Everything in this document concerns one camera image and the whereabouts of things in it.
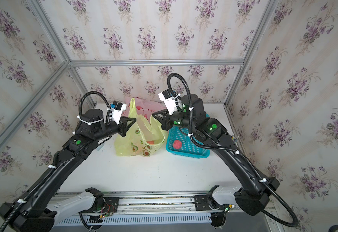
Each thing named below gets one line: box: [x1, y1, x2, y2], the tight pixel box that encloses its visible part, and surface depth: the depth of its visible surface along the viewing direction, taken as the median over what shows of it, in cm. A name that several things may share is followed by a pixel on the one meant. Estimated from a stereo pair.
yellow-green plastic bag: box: [113, 97, 165, 157], surface depth 72 cm
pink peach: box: [172, 140, 182, 150], surface depth 93 cm
